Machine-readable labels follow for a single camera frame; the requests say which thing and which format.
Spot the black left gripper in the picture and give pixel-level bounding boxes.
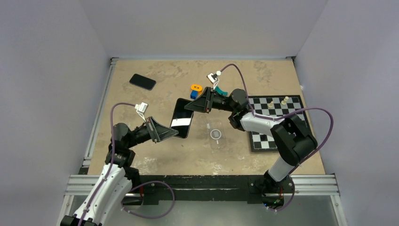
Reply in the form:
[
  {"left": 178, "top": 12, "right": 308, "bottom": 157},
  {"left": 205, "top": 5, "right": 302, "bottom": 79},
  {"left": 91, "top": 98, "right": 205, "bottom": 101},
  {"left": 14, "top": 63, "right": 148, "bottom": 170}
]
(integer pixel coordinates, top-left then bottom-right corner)
[{"left": 125, "top": 116, "right": 178, "bottom": 148}]

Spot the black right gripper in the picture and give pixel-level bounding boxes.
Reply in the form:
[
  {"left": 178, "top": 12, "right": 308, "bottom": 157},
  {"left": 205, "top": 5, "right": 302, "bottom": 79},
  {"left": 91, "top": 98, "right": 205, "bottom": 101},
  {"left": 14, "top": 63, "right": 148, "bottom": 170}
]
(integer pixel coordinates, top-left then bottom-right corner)
[{"left": 184, "top": 87, "right": 236, "bottom": 114}]

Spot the black phone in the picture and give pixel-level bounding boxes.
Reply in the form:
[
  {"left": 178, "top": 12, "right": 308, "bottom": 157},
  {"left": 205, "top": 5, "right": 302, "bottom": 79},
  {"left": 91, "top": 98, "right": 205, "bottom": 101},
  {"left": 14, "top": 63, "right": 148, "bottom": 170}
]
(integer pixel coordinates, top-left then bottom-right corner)
[{"left": 170, "top": 98, "right": 194, "bottom": 138}]

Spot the blue phone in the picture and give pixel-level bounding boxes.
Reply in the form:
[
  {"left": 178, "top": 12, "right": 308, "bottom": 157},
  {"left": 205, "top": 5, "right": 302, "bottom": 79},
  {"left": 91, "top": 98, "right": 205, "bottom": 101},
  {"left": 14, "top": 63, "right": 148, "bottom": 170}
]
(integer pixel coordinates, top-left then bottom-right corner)
[{"left": 129, "top": 73, "right": 156, "bottom": 90}]

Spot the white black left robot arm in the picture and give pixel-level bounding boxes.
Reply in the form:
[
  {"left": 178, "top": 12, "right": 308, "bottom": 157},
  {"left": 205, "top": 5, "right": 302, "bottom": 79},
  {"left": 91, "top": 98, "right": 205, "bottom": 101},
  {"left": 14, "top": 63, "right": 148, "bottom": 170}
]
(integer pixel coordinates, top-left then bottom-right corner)
[{"left": 60, "top": 117, "right": 178, "bottom": 226}]

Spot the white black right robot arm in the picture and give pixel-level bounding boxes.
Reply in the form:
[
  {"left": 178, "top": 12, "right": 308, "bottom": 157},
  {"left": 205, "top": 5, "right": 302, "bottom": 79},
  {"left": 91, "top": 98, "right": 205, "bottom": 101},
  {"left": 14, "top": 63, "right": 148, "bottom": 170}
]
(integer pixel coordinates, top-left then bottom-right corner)
[{"left": 184, "top": 87, "right": 318, "bottom": 195}]

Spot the blue toy block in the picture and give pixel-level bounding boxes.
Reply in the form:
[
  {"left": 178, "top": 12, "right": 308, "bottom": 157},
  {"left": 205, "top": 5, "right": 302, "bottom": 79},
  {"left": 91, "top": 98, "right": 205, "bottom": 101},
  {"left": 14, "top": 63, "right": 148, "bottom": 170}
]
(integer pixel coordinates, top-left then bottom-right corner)
[{"left": 190, "top": 90, "right": 199, "bottom": 100}]

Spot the teal curved toy block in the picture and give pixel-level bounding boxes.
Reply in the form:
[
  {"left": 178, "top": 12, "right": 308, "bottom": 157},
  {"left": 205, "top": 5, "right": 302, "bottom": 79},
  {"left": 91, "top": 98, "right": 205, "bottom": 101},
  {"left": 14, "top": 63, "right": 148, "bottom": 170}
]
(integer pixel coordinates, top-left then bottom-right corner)
[{"left": 215, "top": 87, "right": 228, "bottom": 97}]

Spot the black chess piece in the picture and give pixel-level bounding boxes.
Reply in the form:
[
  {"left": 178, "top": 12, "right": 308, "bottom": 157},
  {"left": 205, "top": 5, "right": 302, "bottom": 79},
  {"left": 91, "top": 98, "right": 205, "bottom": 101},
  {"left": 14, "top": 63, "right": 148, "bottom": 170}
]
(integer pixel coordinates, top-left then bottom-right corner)
[{"left": 260, "top": 134, "right": 268, "bottom": 141}]

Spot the black white chessboard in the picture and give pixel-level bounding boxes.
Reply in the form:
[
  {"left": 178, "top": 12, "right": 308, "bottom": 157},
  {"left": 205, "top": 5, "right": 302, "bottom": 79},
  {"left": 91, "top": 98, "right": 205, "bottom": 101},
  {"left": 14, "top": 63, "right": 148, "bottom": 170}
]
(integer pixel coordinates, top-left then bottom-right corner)
[{"left": 240, "top": 95, "right": 304, "bottom": 153}]

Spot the white chess piece tall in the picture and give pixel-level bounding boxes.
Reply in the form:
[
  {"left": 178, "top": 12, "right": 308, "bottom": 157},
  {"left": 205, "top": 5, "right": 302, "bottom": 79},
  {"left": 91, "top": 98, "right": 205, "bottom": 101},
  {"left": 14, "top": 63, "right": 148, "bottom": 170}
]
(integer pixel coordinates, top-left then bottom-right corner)
[{"left": 280, "top": 96, "right": 289, "bottom": 105}]

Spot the black front mounting bar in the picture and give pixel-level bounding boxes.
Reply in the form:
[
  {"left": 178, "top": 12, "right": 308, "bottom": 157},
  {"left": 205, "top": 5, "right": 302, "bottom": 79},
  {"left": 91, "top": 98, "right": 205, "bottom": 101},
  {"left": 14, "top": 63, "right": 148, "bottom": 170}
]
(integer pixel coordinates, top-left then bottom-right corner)
[{"left": 122, "top": 175, "right": 295, "bottom": 207}]

